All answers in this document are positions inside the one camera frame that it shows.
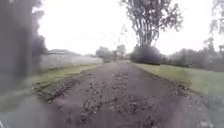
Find grass verge beside wall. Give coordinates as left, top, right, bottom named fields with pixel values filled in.
left=0, top=63, right=108, bottom=113

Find dark round bush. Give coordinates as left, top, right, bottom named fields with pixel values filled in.
left=129, top=45, right=164, bottom=66

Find wide green grass field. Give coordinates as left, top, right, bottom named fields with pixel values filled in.
left=132, top=62, right=224, bottom=98

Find long pale wall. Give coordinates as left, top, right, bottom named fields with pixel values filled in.
left=39, top=53, right=104, bottom=71

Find distant hedge line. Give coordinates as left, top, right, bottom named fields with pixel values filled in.
left=161, top=37, right=224, bottom=73

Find distant trees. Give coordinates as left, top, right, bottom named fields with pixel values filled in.
left=95, top=43, right=128, bottom=63

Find grey dirt gravel track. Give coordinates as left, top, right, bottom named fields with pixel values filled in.
left=13, top=59, right=224, bottom=128

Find tall bare-trunked tree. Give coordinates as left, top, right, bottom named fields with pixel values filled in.
left=120, top=0, right=184, bottom=49

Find dark tree mass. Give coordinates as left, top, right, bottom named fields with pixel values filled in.
left=0, top=0, right=48, bottom=88

